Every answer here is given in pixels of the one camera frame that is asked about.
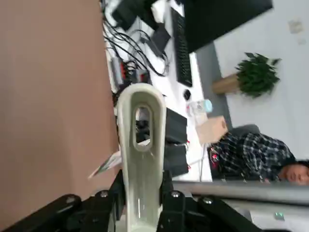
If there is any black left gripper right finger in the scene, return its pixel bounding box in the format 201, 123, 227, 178
156, 169, 264, 232

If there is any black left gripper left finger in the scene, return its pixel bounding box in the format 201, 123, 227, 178
4, 169, 126, 232

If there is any white paper tag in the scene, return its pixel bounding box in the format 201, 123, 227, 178
88, 151, 121, 179

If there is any pale green plastic dustpan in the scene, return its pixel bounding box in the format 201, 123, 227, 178
116, 83, 167, 232

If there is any black power adapter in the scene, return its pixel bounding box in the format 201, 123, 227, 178
165, 107, 188, 145
165, 142, 189, 174

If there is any tan wooden box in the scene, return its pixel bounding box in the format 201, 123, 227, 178
196, 115, 229, 145

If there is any person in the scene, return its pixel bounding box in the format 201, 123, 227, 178
209, 124, 309, 187

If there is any clear bottle teal lid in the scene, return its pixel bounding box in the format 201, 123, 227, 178
187, 99, 213, 119

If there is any white desk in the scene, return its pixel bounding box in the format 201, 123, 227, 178
103, 0, 214, 182

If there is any grey power strip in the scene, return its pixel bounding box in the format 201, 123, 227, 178
110, 58, 150, 87

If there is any potted green plant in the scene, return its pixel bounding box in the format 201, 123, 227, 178
211, 52, 282, 99

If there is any black keyboard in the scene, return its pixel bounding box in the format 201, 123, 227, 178
170, 7, 193, 87

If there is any black monitor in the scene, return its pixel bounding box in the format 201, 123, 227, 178
183, 0, 275, 54

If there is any aluminium frame post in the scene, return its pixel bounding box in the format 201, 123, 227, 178
172, 180, 309, 206

